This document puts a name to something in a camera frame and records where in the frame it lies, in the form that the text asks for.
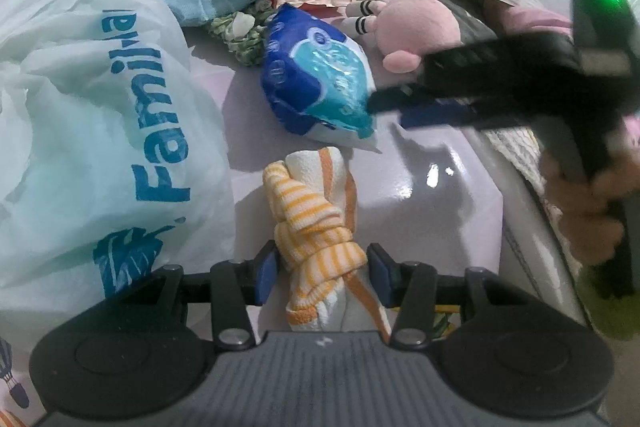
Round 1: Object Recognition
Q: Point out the white plastic bag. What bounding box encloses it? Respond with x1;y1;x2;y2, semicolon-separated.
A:
0;0;237;348

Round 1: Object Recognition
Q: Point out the person's right hand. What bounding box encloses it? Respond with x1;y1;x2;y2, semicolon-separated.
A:
541;153;627;266

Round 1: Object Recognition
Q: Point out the pink pillow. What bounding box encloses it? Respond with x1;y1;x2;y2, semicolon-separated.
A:
482;2;578;38

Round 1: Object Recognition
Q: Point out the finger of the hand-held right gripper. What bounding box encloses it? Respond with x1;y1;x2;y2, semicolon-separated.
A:
421;32;582;101
366;83;547;131

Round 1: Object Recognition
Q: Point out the blue tissue pack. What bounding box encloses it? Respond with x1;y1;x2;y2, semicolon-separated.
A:
260;3;385;156

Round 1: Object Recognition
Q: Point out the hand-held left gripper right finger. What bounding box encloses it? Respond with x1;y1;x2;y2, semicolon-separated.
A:
367;242;543;352

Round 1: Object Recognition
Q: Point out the pink plush toy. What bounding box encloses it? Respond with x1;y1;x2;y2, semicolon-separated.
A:
345;0;462;74

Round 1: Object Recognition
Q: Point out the green floral cloth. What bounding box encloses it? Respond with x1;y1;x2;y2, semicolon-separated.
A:
209;0;275;68

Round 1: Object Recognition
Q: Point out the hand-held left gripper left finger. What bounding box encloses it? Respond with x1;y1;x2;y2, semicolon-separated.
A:
107;241;279;352

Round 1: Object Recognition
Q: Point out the orange striped cloth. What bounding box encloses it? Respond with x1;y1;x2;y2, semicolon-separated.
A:
262;146;393;338

